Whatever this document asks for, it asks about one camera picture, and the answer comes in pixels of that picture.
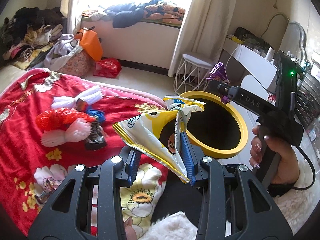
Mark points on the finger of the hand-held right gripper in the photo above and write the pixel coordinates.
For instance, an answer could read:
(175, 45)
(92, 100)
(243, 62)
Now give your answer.
(250, 103)

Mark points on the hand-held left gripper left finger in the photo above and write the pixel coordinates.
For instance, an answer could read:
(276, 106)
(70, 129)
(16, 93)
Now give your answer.
(133, 167)

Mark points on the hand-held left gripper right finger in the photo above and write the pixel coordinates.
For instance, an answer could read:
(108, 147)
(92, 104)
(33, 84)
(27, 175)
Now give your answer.
(187, 160)

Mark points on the yellow round waste bin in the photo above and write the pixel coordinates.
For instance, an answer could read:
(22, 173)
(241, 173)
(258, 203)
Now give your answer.
(215, 127)

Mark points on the purple snack packet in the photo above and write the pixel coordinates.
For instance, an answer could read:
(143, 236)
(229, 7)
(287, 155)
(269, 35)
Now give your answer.
(218, 71)

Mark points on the yellow white snack bag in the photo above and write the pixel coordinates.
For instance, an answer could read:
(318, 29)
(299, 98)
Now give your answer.
(147, 122)

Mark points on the white foam fruit net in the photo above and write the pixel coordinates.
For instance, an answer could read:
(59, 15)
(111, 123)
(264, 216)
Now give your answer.
(75, 130)
(90, 96)

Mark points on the person's right forearm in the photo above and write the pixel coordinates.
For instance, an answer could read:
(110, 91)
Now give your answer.
(295, 210)

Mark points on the person's left forearm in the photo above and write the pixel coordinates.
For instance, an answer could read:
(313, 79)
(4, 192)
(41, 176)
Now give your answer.
(170, 227)

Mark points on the person's right hand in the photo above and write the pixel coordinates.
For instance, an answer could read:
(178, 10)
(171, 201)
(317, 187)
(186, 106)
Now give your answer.
(287, 167)

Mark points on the person's left hand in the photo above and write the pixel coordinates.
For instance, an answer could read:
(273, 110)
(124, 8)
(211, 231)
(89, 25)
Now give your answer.
(130, 230)

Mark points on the cluttered dark shelf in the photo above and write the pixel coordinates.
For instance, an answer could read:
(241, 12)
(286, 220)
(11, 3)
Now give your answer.
(308, 92)

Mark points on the white vanity table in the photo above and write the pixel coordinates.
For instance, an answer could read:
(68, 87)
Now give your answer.
(252, 62)

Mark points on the dark cloth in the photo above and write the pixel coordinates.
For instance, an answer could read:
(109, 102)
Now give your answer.
(175, 200)

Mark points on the dark shiny wrapper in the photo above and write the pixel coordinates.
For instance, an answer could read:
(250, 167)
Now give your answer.
(93, 140)

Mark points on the blue crumpled wrapper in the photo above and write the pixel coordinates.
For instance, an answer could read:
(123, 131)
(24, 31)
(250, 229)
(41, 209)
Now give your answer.
(96, 112)

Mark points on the olive green bag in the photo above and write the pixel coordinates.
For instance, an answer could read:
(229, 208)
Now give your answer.
(250, 36)

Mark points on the pink fleece blanket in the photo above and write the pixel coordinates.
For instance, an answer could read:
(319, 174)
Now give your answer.
(130, 97)

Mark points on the silver framed mirror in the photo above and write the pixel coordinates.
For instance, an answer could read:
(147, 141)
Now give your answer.
(297, 36)

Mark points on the small brown wrapper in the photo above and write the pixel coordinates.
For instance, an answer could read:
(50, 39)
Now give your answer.
(80, 104)

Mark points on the cream curtain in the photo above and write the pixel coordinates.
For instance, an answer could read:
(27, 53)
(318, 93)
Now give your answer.
(200, 30)
(72, 5)

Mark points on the red foam fruit net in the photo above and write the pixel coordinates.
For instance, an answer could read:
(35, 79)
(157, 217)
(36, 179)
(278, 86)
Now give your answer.
(55, 117)

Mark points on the red plastic bag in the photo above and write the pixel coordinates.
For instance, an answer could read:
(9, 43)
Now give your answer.
(107, 66)

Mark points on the red floral blanket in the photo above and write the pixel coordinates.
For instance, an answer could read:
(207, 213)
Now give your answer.
(30, 142)

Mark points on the floral fabric bag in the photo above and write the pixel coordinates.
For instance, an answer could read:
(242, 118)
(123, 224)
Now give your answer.
(75, 65)

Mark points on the white window seat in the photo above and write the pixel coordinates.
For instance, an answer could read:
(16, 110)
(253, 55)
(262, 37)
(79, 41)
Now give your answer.
(140, 45)

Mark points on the orange patterned quilt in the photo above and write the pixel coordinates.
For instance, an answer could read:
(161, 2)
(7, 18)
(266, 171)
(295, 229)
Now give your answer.
(165, 13)

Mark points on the orange paper bag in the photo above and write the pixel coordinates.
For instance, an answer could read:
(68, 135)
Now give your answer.
(91, 43)

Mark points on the pale lilac garment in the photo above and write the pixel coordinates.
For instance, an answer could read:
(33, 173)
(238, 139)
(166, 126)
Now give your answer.
(62, 45)

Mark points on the beige bed sheet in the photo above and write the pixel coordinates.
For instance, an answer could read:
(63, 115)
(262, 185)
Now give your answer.
(10, 77)

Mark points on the folded light clothes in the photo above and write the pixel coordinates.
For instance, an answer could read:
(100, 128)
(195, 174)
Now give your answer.
(95, 16)

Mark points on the pile of mixed clothes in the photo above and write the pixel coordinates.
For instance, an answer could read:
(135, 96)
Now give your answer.
(32, 37)

